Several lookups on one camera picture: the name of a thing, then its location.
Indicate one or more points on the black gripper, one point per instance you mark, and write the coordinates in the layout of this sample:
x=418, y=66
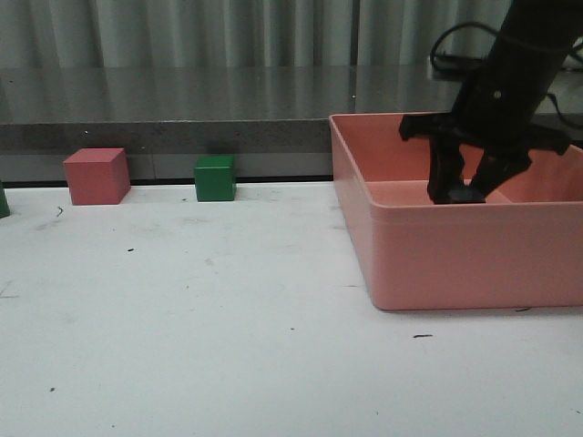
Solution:
x=493, y=113

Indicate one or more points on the yellow push button switch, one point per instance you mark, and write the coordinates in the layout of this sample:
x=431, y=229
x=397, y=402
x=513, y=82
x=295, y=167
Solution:
x=465, y=195

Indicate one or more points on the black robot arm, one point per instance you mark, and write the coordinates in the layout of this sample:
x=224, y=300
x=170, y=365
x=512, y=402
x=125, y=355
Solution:
x=532, y=43

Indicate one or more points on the pink plastic bin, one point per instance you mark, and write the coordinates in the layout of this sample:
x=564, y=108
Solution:
x=521, y=248

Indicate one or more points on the grey counter shelf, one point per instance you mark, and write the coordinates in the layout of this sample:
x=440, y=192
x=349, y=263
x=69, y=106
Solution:
x=273, y=120

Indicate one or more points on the green cube block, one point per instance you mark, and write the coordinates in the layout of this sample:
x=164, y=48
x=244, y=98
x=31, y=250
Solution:
x=214, y=178

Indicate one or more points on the pink cube block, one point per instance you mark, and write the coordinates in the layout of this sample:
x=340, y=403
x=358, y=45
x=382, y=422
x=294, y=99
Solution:
x=97, y=176

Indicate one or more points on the dark green block at edge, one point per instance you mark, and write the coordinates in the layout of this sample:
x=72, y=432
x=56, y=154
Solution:
x=4, y=206

